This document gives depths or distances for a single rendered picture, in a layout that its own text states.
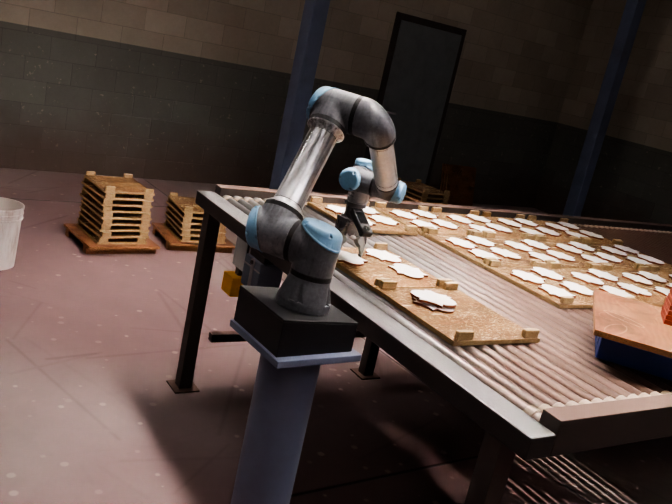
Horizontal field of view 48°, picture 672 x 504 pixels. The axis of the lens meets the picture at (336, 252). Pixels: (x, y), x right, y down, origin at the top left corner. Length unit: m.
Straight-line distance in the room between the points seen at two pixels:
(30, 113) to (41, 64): 0.44
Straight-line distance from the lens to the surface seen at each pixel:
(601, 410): 1.98
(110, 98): 7.44
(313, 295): 1.99
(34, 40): 7.20
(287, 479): 2.23
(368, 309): 2.30
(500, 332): 2.34
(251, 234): 2.03
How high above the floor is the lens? 1.66
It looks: 15 degrees down
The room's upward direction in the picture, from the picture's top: 12 degrees clockwise
